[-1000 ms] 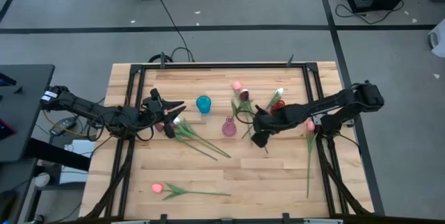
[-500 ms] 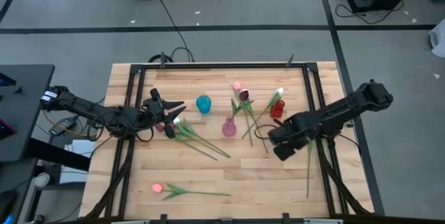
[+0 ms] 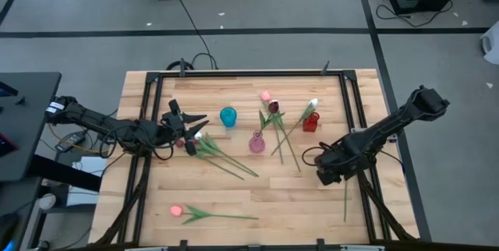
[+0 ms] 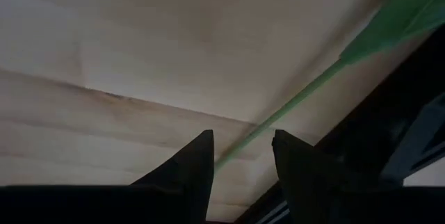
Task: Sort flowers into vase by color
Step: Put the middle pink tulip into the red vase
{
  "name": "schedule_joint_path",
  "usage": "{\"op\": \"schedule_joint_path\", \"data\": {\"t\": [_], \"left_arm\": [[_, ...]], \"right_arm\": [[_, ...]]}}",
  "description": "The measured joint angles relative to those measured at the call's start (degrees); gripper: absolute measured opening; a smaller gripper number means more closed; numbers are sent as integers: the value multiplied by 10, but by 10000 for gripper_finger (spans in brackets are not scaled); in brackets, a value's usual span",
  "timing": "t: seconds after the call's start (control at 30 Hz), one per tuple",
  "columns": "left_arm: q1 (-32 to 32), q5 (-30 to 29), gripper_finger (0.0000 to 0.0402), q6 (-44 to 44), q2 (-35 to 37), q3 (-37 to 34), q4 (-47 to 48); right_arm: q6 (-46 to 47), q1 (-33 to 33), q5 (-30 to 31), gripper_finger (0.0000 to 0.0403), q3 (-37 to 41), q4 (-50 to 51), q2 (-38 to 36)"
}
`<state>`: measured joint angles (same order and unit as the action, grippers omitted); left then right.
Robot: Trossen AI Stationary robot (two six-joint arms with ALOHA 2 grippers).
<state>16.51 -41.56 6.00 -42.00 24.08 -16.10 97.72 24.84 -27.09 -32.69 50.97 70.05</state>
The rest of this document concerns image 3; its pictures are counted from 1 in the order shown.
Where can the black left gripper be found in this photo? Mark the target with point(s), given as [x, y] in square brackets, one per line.
[177, 122]

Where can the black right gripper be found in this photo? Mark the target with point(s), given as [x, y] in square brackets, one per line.
[331, 171]

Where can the white artificial tulip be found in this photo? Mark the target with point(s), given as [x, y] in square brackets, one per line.
[313, 103]
[198, 135]

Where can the long green foreground stem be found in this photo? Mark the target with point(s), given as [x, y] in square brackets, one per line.
[176, 210]

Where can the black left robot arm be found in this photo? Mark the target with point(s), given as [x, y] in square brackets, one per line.
[97, 120]

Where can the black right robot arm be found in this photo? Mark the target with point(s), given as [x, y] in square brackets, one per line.
[390, 126]

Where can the teal glass vase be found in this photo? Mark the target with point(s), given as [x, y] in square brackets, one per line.
[228, 117]

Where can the red glass vase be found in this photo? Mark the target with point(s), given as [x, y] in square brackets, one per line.
[310, 123]

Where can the pink glass vase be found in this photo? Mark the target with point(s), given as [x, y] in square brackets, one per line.
[257, 143]

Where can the white box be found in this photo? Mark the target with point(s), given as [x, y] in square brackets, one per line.
[87, 181]

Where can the black power adapter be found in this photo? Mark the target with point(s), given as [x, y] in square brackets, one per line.
[70, 140]

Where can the white round object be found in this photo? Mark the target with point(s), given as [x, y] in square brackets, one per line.
[47, 201]

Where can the black side desk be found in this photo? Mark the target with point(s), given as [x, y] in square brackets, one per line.
[27, 126]

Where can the red tablet device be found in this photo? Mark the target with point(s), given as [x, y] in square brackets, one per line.
[6, 143]

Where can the dark handheld device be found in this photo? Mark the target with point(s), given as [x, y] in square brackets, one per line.
[6, 89]

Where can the white plastic container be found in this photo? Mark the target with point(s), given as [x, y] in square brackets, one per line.
[492, 44]

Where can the black frame clamp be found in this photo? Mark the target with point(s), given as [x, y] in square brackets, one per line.
[182, 68]
[183, 245]
[320, 244]
[324, 68]

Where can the black aluminium table frame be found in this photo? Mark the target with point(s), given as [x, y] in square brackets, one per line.
[249, 73]

